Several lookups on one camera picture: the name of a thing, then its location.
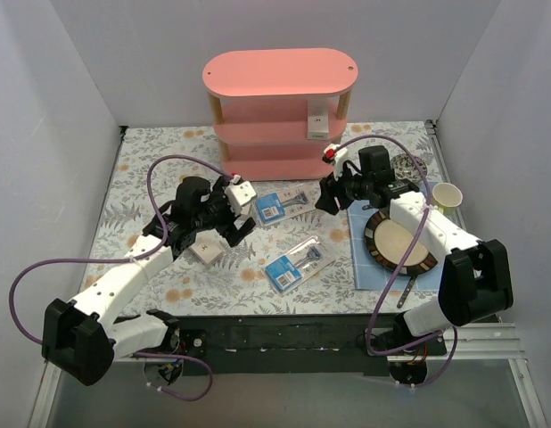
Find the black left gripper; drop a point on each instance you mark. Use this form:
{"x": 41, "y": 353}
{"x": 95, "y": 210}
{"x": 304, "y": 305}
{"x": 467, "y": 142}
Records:
{"x": 228, "y": 221}

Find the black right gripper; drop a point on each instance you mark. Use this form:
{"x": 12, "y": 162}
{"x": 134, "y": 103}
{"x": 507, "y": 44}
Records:
{"x": 333, "y": 192}

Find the Gillette razor blister pack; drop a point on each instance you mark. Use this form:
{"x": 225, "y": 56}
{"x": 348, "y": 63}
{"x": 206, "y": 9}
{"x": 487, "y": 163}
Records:
{"x": 278, "y": 206}
{"x": 298, "y": 265}

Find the slim white H razor box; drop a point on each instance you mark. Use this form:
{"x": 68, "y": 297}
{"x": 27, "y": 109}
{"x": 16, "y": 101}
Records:
{"x": 206, "y": 250}

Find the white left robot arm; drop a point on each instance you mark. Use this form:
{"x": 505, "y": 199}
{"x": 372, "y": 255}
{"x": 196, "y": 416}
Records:
{"x": 84, "y": 335}

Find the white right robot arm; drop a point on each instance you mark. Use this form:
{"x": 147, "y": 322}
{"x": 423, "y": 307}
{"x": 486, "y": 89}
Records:
{"x": 475, "y": 280}

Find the pink three-tier wooden shelf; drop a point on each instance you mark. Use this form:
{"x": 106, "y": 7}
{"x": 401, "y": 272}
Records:
{"x": 259, "y": 103}

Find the dark rimmed cream plate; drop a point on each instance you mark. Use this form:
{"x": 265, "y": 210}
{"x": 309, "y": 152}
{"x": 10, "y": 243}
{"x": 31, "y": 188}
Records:
{"x": 387, "y": 241}

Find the blue checkered cloth napkin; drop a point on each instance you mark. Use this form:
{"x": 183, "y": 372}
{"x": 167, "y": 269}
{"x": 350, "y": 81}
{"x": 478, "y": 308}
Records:
{"x": 369, "y": 274}

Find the floral patterned ceramic bowl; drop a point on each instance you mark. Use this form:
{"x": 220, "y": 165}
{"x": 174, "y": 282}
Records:
{"x": 404, "y": 168}

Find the yellow ceramic mug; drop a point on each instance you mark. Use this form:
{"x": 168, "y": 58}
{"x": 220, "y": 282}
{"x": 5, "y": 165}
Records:
{"x": 447, "y": 197}

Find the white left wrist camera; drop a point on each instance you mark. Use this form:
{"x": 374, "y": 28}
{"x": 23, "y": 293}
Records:
{"x": 240, "y": 194}

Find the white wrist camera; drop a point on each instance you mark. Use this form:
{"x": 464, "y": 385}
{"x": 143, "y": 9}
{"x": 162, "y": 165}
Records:
{"x": 335, "y": 154}
{"x": 240, "y": 194}

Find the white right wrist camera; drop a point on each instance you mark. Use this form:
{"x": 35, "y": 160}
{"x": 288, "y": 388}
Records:
{"x": 335, "y": 154}

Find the dark handled table knife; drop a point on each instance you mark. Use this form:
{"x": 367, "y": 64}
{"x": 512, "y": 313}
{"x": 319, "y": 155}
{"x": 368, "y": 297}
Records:
{"x": 404, "y": 295}

